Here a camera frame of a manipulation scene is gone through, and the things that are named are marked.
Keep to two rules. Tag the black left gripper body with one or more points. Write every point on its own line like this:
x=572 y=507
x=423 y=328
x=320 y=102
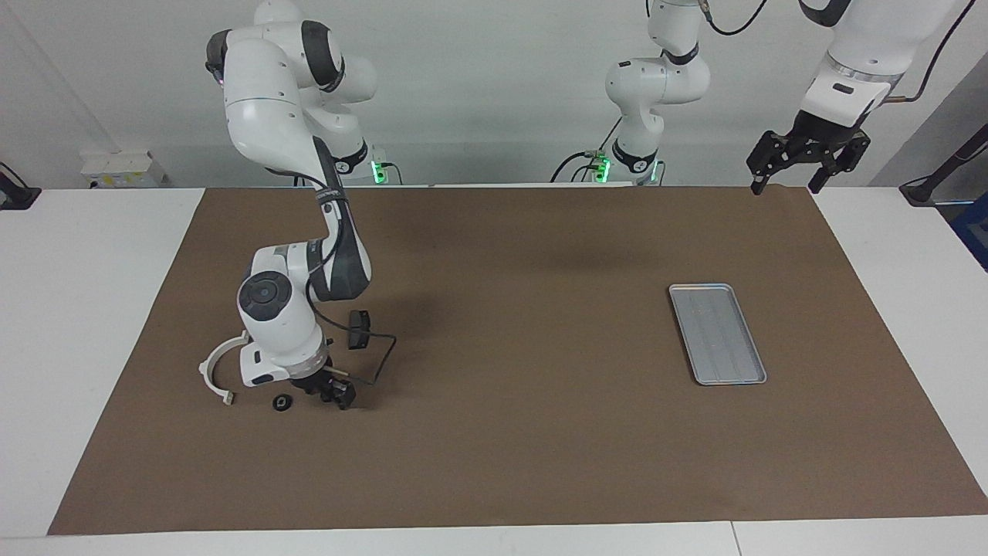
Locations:
x=818 y=139

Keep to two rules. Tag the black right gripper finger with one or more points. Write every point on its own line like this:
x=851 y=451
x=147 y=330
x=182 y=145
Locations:
x=327 y=394
x=347 y=395

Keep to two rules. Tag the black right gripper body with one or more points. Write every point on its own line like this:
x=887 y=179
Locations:
x=316 y=378

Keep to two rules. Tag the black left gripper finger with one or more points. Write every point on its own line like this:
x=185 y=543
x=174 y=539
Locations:
x=845 y=158
x=764 y=158

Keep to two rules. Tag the large black bearing gear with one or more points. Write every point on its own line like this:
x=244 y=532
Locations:
x=282 y=401

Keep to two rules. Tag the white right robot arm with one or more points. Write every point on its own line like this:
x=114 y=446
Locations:
x=270 y=116

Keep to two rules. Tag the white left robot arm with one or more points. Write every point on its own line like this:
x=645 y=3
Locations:
x=656 y=77

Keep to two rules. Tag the silver metal tray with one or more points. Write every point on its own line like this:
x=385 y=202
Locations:
x=718 y=336

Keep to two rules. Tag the rectangular dark brake pad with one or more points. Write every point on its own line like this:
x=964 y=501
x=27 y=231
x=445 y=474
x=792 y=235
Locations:
x=358 y=330

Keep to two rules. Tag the black stand with clamp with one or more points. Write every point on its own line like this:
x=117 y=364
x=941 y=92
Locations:
x=922 y=191

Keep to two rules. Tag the blue box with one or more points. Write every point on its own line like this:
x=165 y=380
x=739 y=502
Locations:
x=974 y=232

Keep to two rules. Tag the brown table mat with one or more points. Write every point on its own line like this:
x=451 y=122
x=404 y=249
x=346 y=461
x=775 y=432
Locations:
x=494 y=425

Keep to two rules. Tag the white power box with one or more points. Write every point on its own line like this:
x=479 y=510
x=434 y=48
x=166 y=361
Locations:
x=116 y=166

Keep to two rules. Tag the black table clamp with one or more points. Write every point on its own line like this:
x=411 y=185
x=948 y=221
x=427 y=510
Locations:
x=15 y=197

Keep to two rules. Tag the white curved plastic bracket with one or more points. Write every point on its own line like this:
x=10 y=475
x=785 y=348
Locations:
x=210 y=363

